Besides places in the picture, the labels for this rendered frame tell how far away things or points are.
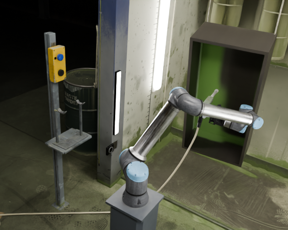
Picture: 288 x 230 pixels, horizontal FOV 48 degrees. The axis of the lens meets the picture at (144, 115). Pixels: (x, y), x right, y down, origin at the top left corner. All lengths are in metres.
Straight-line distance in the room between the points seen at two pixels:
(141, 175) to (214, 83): 1.36
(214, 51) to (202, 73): 0.26
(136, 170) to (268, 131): 2.17
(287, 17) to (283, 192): 1.81
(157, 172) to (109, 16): 1.79
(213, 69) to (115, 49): 0.95
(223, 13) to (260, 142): 1.53
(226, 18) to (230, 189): 1.86
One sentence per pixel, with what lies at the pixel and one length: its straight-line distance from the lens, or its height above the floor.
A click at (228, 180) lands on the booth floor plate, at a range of 3.71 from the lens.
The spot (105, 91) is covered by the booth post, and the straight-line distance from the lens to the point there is 2.91.
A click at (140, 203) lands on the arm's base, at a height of 0.67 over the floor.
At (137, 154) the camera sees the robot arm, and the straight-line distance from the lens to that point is 2.31.
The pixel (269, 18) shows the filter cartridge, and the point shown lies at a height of 1.67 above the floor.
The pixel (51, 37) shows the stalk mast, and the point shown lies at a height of 1.62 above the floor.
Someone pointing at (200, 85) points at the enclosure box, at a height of 1.07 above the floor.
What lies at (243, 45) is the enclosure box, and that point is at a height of 1.64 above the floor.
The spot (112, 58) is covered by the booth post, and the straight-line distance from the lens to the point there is 2.76.
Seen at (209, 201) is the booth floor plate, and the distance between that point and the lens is 3.39.
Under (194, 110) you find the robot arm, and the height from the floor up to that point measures 1.33.
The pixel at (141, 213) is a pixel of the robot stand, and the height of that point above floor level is 0.64.
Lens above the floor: 2.25
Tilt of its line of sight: 28 degrees down
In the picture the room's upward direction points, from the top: 5 degrees clockwise
